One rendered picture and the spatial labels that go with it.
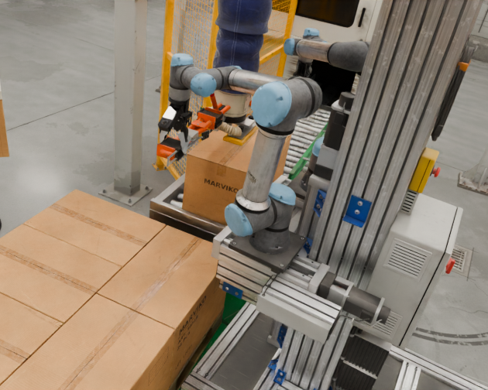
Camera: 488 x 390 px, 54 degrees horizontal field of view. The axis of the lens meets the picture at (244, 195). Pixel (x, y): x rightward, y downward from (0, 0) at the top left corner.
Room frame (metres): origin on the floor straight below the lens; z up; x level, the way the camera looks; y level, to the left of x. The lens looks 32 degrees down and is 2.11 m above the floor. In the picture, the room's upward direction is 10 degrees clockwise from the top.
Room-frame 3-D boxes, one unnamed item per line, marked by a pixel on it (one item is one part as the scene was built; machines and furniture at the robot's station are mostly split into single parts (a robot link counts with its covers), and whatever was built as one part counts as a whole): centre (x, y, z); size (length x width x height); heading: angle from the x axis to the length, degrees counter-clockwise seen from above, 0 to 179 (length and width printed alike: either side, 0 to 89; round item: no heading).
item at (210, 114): (1.94, 0.21, 1.24); 0.10 x 0.08 x 0.06; 75
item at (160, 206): (2.06, 0.17, 0.58); 0.70 x 0.03 x 0.06; 72
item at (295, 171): (3.43, -0.55, 0.60); 1.60 x 0.10 x 0.09; 162
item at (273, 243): (1.41, -0.12, 1.09); 0.15 x 0.15 x 0.10
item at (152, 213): (2.06, 0.17, 0.47); 0.70 x 0.03 x 0.15; 72
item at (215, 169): (2.37, 0.05, 0.75); 0.60 x 0.40 x 0.40; 166
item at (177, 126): (1.62, 0.29, 1.39); 0.09 x 0.08 x 0.12; 164
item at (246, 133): (2.16, 0.05, 1.14); 0.34 x 0.10 x 0.05; 165
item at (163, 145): (1.61, 0.31, 1.24); 0.08 x 0.07 x 0.05; 165
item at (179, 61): (1.61, 0.29, 1.55); 0.09 x 0.08 x 0.11; 47
